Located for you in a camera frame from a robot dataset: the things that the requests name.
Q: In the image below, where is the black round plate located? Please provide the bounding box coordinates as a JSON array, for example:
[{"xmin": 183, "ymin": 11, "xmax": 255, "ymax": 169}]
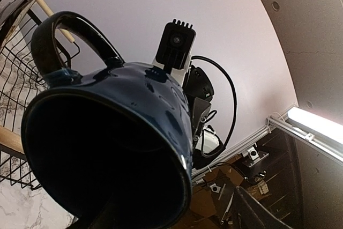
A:
[{"xmin": 0, "ymin": 0, "xmax": 27, "ymax": 26}]

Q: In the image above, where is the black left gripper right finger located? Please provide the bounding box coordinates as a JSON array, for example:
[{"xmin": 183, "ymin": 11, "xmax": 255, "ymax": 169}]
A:
[{"xmin": 232, "ymin": 186, "xmax": 291, "ymax": 229}]

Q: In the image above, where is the white led light bar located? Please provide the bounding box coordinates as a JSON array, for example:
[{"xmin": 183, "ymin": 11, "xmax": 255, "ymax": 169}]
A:
[{"xmin": 286, "ymin": 107, "xmax": 343, "ymax": 164}]

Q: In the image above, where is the cardboard box clutter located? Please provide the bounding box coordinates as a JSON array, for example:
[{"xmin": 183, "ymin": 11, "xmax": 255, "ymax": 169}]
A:
[{"xmin": 183, "ymin": 165, "xmax": 271, "ymax": 228}]

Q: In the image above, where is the rear wooden rack handle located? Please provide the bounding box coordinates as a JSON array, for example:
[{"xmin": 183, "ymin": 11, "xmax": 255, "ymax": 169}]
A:
[{"xmin": 36, "ymin": 0, "xmax": 75, "ymax": 43}]

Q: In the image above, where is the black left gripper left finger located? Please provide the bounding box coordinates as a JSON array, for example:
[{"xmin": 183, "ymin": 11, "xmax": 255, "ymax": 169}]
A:
[{"xmin": 72, "ymin": 186, "xmax": 121, "ymax": 229}]

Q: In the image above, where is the dark blue mug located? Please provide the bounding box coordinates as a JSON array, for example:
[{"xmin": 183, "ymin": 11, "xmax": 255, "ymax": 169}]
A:
[{"xmin": 21, "ymin": 11, "xmax": 192, "ymax": 228}]

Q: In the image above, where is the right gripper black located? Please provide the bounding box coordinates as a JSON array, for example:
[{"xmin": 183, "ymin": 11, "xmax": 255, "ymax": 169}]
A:
[{"xmin": 183, "ymin": 65, "xmax": 214, "ymax": 165}]

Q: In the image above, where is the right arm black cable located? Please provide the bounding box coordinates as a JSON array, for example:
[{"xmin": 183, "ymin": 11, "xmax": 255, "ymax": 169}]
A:
[{"xmin": 191, "ymin": 55, "xmax": 238, "ymax": 157}]

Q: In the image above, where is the front wooden rack handle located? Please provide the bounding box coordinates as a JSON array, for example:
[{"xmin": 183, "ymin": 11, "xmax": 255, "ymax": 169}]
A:
[{"xmin": 0, "ymin": 126, "xmax": 24, "ymax": 154}]

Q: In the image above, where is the wooden rack handle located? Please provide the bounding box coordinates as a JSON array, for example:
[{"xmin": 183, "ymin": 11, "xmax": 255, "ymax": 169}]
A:
[
  {"xmin": 0, "ymin": 126, "xmax": 24, "ymax": 154},
  {"xmin": 36, "ymin": 0, "xmax": 75, "ymax": 43}
]

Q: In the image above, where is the black wire dish rack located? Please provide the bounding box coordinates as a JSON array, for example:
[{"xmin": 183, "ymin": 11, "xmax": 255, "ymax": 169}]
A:
[{"xmin": 0, "ymin": 0, "xmax": 80, "ymax": 190}]

